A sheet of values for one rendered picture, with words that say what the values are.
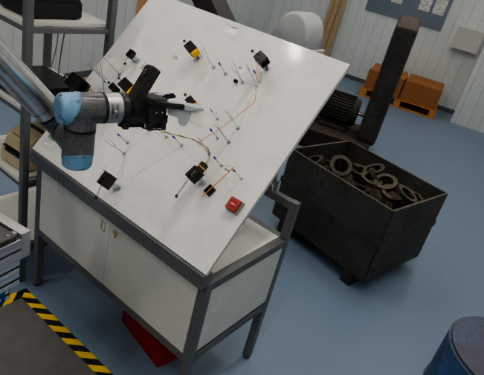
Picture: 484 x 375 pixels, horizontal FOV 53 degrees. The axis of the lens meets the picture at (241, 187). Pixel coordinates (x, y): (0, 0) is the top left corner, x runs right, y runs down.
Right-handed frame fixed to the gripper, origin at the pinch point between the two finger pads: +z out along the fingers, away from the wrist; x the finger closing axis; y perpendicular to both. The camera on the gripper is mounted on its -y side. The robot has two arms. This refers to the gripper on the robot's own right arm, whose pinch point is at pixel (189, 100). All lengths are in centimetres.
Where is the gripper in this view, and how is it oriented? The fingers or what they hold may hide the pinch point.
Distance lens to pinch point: 133.9
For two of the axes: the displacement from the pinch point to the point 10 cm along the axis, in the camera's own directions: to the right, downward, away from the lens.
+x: 5.9, 3.7, -7.2
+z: 7.9, -1.0, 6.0
